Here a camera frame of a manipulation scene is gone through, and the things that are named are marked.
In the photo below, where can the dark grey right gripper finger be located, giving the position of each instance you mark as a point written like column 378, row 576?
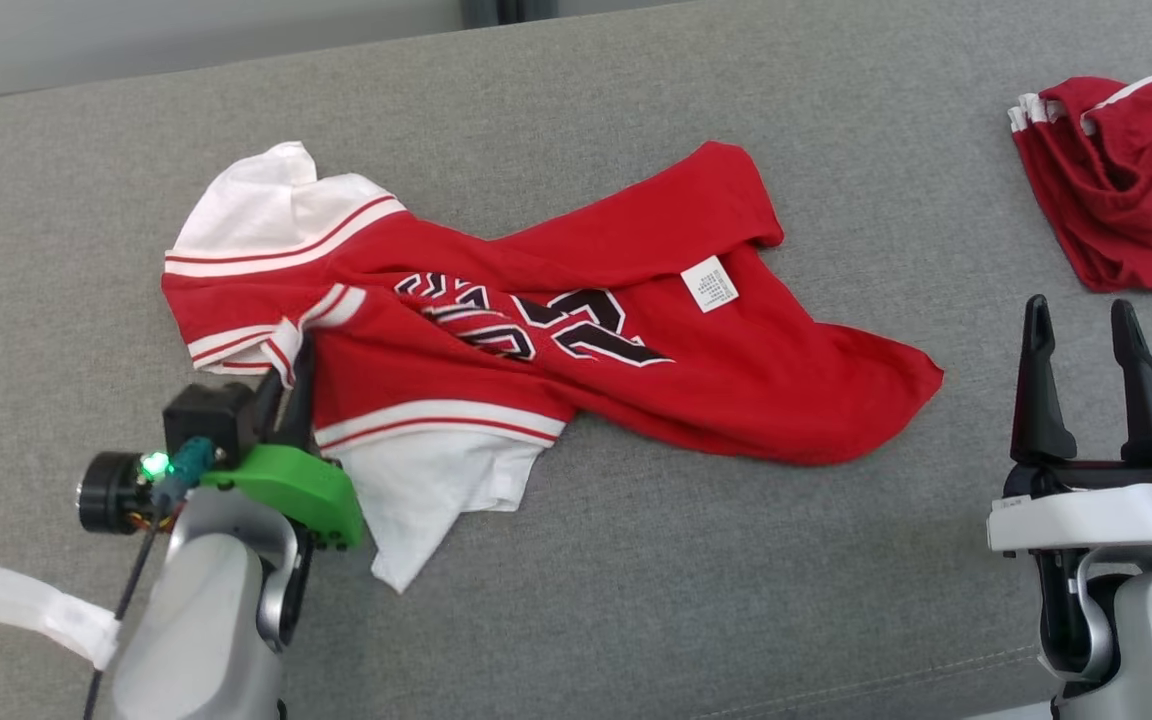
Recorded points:
column 1148, row 410
column 1041, row 400

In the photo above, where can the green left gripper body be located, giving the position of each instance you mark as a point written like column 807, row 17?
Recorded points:
column 306, row 490

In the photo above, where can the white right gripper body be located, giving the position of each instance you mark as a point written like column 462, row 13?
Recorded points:
column 1096, row 515

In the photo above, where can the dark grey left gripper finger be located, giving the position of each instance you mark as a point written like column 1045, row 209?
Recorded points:
column 301, row 400
column 269, row 410

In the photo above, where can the red shorts with white stripe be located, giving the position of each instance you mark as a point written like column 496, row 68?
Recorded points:
column 1136, row 200

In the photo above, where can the red white printed jersey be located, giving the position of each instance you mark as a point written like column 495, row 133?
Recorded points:
column 736, row 400

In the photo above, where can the white tape tag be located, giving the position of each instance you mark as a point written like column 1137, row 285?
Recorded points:
column 26, row 605

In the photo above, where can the grey fabric sofa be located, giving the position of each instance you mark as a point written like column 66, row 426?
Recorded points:
column 636, row 600

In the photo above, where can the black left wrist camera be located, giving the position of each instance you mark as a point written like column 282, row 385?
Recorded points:
column 206, row 420

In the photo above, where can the grey partition post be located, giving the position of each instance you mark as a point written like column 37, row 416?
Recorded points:
column 534, row 10
column 479, row 12

